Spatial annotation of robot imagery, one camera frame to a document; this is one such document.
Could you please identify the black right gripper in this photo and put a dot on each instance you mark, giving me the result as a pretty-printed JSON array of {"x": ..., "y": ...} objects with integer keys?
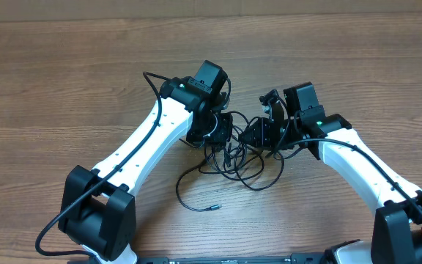
[{"x": 260, "y": 128}]

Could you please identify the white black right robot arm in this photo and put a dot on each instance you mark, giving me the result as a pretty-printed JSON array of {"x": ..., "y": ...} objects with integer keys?
[{"x": 297, "y": 119}]

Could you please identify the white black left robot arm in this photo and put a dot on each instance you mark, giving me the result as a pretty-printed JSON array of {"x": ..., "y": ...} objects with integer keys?
[{"x": 98, "y": 208}]

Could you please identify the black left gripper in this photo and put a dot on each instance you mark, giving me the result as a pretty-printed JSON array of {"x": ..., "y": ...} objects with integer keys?
[{"x": 222, "y": 135}]

